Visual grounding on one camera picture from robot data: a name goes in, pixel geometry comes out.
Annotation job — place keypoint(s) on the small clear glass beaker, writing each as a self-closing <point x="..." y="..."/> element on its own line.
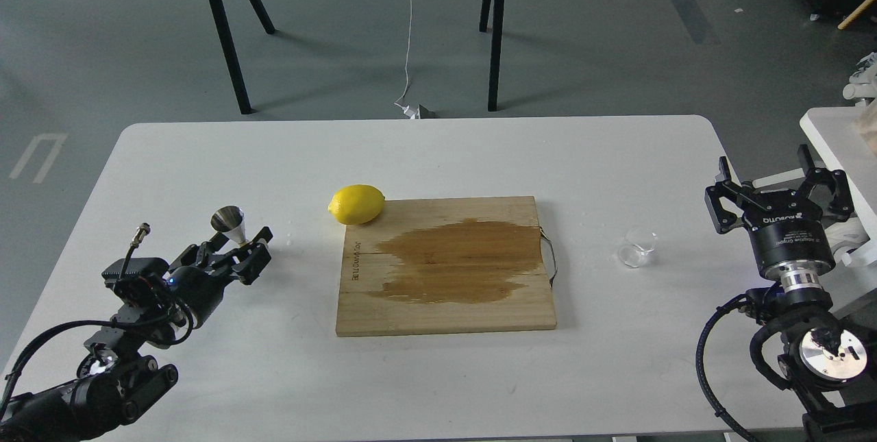
<point x="638" y="247"/>

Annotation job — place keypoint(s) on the yellow lemon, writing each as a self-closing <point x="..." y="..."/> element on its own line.
<point x="356" y="204"/>

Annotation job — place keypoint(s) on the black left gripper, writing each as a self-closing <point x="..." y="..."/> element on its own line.
<point x="199" y="275"/>

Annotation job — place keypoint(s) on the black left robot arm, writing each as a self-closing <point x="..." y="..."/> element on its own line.
<point x="115" y="385"/>

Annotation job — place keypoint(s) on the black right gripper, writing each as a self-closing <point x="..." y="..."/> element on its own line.
<point x="788" y="236"/>

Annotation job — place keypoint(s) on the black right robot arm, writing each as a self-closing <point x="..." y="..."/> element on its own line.
<point x="828" y="362"/>

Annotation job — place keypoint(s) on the wooden cutting board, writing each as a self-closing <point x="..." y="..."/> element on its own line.
<point x="445" y="266"/>

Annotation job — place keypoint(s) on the steel cocktail jigger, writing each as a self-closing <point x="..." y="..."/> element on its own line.
<point x="229" y="222"/>

